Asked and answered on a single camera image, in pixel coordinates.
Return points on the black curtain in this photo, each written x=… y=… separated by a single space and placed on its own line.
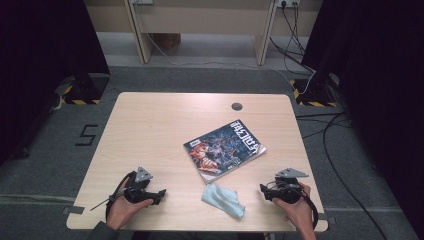
x=383 y=83
x=33 y=66

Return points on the black stand base striped tape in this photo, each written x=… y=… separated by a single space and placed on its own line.
x=86 y=90
x=313 y=93

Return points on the person's left hand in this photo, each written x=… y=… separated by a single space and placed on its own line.
x=121 y=210

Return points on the grey tape piece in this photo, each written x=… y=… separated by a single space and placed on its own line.
x=73 y=210
x=330 y=220

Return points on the white wall socket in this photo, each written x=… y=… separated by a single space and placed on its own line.
x=288 y=2
x=142 y=1

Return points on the illustrated dark magazine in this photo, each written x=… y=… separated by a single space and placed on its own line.
x=225 y=150

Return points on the light blue cloth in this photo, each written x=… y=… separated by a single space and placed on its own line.
x=223 y=200

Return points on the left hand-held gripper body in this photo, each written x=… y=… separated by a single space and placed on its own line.
x=140 y=191

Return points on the person's right hand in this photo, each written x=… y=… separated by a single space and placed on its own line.
x=300 y=213

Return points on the brown cardboard box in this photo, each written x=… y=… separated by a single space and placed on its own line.
x=166 y=40

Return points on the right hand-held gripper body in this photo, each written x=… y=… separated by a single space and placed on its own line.
x=286 y=191

